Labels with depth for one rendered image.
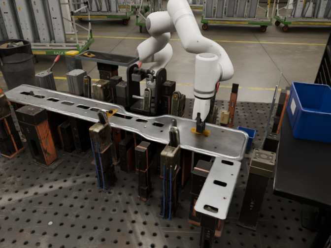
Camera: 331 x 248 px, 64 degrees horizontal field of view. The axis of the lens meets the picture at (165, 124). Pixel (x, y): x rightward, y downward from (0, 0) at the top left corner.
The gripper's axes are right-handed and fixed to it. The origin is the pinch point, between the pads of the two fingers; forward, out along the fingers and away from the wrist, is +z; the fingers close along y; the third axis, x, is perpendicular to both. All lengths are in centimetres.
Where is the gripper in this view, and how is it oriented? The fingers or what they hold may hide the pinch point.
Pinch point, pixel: (200, 126)
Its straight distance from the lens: 115.6
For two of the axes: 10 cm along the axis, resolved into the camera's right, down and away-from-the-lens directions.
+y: -4.0, 4.8, -7.8
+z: 0.0, 8.5, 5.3
